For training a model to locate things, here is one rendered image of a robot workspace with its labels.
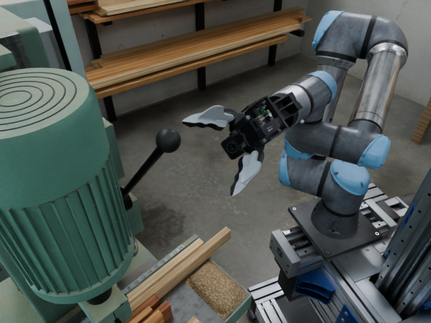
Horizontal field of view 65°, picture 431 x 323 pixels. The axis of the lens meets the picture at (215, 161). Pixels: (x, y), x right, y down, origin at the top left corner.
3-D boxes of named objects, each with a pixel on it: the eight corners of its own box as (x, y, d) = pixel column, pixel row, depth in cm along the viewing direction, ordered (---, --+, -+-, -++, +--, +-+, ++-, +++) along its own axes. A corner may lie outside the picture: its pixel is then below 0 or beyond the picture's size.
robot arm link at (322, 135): (324, 170, 76) (335, 130, 69) (277, 156, 80) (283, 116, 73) (331, 151, 82) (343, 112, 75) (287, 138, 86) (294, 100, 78)
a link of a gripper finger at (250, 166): (245, 188, 52) (256, 139, 57) (227, 197, 57) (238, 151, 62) (261, 195, 53) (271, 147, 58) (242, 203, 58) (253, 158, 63)
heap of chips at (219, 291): (223, 320, 79) (223, 313, 77) (184, 281, 87) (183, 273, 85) (248, 295, 84) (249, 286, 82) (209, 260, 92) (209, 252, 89)
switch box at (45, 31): (52, 112, 71) (24, 36, 61) (33, 95, 76) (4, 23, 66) (79, 102, 74) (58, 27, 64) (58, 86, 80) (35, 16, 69)
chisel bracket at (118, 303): (106, 343, 67) (96, 324, 62) (72, 297, 75) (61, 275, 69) (136, 318, 71) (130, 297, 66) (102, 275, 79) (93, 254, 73)
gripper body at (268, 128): (243, 105, 56) (287, 81, 62) (220, 127, 63) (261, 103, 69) (269, 143, 55) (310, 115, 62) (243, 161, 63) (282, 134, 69)
